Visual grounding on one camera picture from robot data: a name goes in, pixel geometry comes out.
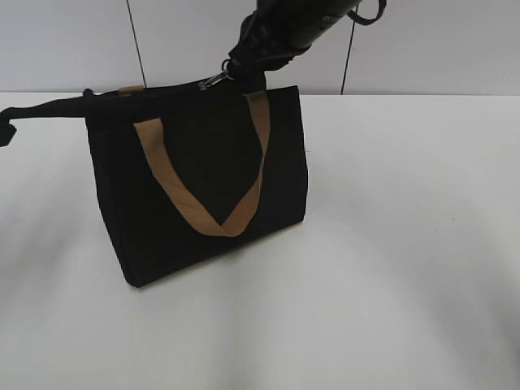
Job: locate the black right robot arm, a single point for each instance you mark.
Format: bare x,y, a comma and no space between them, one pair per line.
279,31

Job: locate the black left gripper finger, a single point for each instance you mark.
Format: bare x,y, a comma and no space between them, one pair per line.
62,108

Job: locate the black tote bag brown handles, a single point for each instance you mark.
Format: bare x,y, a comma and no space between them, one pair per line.
211,143

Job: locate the silver zipper pull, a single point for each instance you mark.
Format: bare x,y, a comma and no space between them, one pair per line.
214,80

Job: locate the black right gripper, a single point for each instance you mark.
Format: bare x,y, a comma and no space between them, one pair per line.
259,49

